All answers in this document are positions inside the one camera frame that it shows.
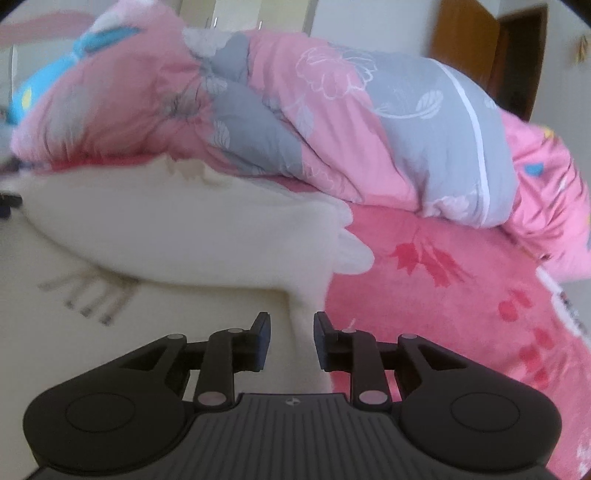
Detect white fleece sweater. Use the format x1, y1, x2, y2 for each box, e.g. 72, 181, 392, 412
0, 154, 376, 407

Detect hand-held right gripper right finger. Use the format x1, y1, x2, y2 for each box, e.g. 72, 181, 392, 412
313, 311, 462, 411

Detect brown wooden door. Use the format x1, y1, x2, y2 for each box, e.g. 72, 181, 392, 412
429, 0, 549, 123

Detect beige wardrobe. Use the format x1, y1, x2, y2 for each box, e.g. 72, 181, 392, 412
178, 0, 319, 37

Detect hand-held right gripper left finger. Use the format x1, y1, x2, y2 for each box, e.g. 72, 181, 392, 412
120, 311, 272, 411

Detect blue pillow with yellow dot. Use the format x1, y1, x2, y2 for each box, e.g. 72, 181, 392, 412
0, 18, 144, 127

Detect pink headboard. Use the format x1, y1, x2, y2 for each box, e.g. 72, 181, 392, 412
0, 13, 93, 47

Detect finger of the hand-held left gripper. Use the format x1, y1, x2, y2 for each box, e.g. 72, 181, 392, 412
0, 193, 24, 220

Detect bright pink printed pillow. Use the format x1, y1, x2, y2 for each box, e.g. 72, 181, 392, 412
501, 111, 591, 284

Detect pink grey floral quilt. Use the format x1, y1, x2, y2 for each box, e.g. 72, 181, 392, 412
9, 0, 518, 229

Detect pink floral fleece blanket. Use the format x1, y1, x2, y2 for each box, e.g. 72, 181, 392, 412
23, 154, 591, 480

